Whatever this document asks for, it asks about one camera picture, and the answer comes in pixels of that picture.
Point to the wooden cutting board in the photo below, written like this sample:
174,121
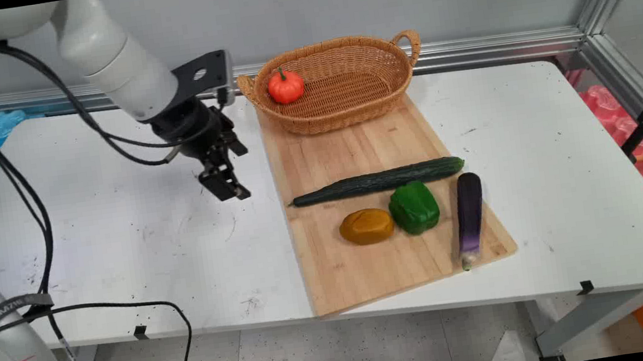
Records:
355,151

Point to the woven wicker basket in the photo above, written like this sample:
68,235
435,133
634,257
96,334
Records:
346,87

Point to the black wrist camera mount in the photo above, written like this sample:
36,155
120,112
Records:
214,73

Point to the dark green toy cucumber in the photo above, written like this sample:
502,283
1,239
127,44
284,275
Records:
377,180

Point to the purple toy eggplant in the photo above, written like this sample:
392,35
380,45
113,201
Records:
469,210

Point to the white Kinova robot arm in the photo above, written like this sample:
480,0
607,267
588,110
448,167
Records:
120,64

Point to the black tape tab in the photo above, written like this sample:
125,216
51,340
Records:
141,332
585,287

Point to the slanted aluminium frame rail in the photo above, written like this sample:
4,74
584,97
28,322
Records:
638,83

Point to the grey metal table leg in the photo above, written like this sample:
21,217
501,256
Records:
594,315

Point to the green toy bell pepper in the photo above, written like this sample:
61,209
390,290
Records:
414,208

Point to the horizontal aluminium frame rail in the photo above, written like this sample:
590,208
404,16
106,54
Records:
466,51

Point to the pink foam mat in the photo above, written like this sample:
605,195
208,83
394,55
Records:
617,110

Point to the brown toy potato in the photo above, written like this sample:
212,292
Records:
367,227

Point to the small orange toy pumpkin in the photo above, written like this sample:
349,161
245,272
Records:
286,87

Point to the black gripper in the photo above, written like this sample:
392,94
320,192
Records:
193,129

